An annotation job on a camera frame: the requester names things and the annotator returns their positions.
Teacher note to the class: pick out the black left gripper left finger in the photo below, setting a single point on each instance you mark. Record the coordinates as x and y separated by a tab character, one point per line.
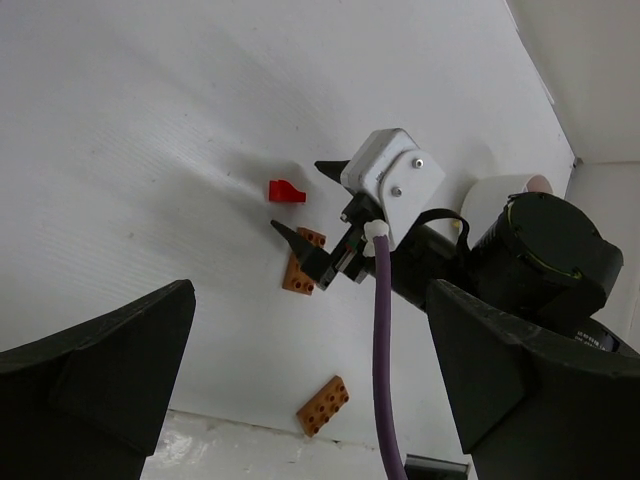
89	402

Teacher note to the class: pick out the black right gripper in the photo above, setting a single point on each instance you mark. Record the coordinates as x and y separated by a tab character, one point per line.
423	256

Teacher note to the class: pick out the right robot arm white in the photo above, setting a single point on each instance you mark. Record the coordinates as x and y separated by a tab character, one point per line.
542	259

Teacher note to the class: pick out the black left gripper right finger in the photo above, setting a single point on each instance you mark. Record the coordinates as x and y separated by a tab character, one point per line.
531	404

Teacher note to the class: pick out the white round divided container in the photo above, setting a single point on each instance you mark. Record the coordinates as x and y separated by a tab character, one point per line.
487	196

